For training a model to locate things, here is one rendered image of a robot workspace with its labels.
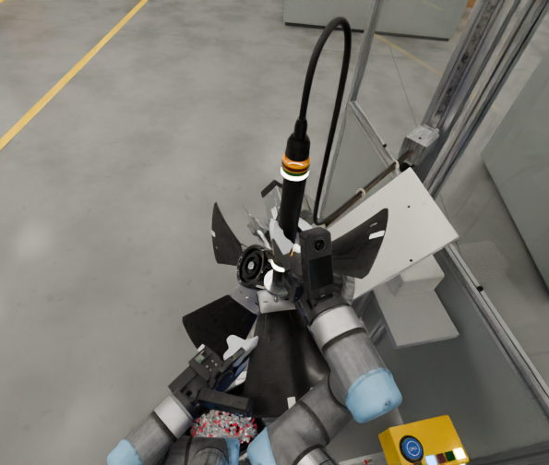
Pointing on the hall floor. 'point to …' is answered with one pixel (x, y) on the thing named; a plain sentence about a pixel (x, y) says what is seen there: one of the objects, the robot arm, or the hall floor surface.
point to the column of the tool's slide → (465, 72)
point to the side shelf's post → (377, 333)
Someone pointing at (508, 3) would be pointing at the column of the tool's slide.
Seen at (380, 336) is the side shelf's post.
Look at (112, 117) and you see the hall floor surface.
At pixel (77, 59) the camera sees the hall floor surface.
